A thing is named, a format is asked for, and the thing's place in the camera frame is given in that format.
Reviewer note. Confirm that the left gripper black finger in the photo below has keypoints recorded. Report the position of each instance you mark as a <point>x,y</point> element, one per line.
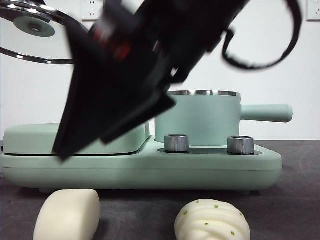
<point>42,1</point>

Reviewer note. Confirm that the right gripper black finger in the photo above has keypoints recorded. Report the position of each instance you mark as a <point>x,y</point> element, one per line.
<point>100,100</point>
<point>142,117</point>

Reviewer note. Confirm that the glass pot lid green knob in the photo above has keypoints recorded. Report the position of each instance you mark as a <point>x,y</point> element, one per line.
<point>35,27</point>

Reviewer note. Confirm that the plain white steamed bun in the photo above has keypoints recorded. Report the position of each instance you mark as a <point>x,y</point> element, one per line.
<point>67,215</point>

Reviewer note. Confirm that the twisted white bun green flecks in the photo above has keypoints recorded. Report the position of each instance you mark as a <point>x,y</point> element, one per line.
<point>212,222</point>

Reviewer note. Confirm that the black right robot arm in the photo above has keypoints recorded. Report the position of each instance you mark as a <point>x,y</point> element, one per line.
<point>187,25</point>

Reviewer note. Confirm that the chrome control knob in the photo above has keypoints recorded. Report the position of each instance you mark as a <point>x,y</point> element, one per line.
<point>240,145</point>
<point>176,143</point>

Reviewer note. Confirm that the mint green breakfast machine base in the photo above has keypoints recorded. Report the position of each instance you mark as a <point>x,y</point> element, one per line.
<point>175,172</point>

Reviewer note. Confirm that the mint green griddle cover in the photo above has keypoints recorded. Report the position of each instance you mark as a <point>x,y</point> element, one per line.
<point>27,140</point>

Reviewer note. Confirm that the white wall socket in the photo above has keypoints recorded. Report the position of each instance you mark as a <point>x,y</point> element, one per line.
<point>91,11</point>
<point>313,10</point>

